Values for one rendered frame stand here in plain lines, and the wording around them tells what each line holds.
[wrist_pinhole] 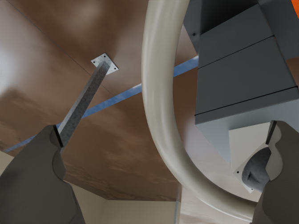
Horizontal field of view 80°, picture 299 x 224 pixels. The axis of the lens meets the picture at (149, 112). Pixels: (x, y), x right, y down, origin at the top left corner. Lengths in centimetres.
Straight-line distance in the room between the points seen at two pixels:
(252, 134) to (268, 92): 18
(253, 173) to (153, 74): 70
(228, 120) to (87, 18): 132
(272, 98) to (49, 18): 172
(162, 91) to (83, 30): 163
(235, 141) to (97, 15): 134
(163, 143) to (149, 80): 7
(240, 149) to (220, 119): 14
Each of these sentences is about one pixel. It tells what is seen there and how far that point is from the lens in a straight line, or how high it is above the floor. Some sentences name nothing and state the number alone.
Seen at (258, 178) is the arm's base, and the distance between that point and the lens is 81.
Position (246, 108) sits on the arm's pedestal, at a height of 83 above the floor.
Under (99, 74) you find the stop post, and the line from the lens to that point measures 172.
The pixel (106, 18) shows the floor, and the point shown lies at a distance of 162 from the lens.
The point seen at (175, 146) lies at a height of 126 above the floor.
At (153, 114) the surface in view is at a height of 125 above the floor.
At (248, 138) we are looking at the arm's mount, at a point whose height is 91.
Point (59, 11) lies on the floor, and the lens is 180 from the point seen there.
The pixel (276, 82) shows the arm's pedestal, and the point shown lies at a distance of 86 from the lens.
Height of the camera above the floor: 136
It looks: 38 degrees down
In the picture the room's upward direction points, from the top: 165 degrees counter-clockwise
